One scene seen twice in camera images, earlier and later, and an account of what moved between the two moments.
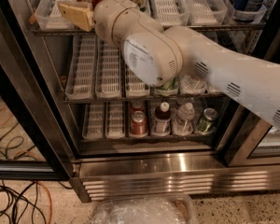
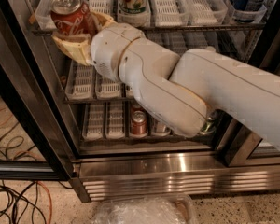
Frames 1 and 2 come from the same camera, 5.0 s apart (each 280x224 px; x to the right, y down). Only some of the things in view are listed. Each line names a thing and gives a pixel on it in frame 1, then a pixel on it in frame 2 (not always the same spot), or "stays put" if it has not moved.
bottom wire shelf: x=148 y=140 stays put
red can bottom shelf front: x=138 y=124 stays put
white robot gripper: x=105 y=19 → x=110 y=49
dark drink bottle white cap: x=161 y=121 stays put
